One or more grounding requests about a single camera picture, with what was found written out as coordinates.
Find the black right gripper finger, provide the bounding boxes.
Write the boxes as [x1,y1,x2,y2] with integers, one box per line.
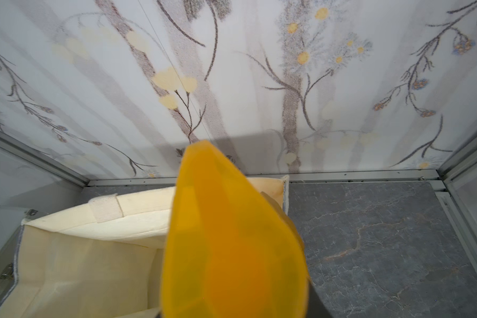
[307,280,332,318]

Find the orange pump soap bottle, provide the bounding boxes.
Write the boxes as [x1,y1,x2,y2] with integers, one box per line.
[160,140,310,317]

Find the cream starry night tote bag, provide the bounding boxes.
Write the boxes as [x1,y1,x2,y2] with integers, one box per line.
[0,179,286,317]

